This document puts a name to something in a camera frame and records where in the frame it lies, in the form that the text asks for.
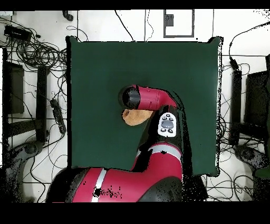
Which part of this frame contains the tan terry towel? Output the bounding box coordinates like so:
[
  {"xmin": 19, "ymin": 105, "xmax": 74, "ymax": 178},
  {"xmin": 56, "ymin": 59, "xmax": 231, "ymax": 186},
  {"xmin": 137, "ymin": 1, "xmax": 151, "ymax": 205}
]
[{"xmin": 121, "ymin": 108, "xmax": 156, "ymax": 127}]

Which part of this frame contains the dark green table cloth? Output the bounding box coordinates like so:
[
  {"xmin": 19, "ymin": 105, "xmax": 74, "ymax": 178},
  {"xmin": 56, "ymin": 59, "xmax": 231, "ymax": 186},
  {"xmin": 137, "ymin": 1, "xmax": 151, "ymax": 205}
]
[{"xmin": 65, "ymin": 35, "xmax": 224, "ymax": 177}]

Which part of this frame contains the black power strip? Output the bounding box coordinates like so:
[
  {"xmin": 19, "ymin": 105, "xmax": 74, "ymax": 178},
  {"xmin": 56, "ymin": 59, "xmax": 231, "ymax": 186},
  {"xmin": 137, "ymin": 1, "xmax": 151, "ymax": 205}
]
[{"xmin": 50, "ymin": 98, "xmax": 67, "ymax": 135}]

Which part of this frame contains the dark square block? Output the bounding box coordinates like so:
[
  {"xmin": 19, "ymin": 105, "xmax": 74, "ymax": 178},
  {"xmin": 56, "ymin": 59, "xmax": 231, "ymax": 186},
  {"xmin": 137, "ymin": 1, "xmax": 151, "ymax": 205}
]
[{"xmin": 164, "ymin": 14, "xmax": 175, "ymax": 27}]

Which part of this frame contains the dark stand base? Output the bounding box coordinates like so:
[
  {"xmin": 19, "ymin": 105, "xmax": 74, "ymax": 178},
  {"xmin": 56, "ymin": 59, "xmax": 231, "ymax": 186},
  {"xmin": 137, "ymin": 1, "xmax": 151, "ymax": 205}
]
[
  {"xmin": 4, "ymin": 140, "xmax": 45, "ymax": 202},
  {"xmin": 233, "ymin": 144, "xmax": 269, "ymax": 172}
]

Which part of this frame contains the black hook-shaped object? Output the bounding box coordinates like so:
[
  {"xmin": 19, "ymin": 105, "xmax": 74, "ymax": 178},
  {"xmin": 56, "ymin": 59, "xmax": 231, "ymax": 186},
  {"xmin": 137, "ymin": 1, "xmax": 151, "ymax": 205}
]
[{"xmin": 61, "ymin": 10, "xmax": 74, "ymax": 22}]

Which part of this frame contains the green object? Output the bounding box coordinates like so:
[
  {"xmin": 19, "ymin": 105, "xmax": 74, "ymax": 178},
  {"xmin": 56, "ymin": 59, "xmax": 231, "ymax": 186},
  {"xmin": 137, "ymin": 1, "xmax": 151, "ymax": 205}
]
[{"xmin": 254, "ymin": 166, "xmax": 270, "ymax": 180}]

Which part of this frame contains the black adapter box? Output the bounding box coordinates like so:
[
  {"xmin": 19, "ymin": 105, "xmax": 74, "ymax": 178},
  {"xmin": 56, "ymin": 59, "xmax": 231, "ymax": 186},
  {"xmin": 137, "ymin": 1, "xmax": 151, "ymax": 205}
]
[{"xmin": 3, "ymin": 24, "xmax": 33, "ymax": 42}]

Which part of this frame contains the black cable tangle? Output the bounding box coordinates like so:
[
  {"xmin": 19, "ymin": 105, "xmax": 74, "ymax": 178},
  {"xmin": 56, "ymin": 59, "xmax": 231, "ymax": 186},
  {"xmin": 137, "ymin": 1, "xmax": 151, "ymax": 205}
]
[
  {"xmin": 216, "ymin": 63, "xmax": 254, "ymax": 201},
  {"xmin": 0, "ymin": 15, "xmax": 68, "ymax": 73}
]

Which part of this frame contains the grey rectangular frame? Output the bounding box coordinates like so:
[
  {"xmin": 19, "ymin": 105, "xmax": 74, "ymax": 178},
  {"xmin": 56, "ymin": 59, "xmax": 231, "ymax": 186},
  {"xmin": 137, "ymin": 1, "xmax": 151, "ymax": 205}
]
[{"xmin": 163, "ymin": 9, "xmax": 195, "ymax": 39}]

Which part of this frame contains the black frame stand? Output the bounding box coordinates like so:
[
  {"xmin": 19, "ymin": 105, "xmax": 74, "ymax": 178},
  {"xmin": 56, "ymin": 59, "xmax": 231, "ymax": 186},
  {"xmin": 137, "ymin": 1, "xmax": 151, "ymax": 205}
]
[
  {"xmin": 228, "ymin": 53, "xmax": 270, "ymax": 146},
  {"xmin": 1, "ymin": 48, "xmax": 51, "ymax": 144}
]

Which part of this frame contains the black cable with connector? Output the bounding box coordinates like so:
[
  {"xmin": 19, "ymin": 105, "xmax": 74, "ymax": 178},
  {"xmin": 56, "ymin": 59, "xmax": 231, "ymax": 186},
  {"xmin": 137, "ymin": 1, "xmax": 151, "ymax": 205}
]
[{"xmin": 228, "ymin": 20, "xmax": 270, "ymax": 71}]

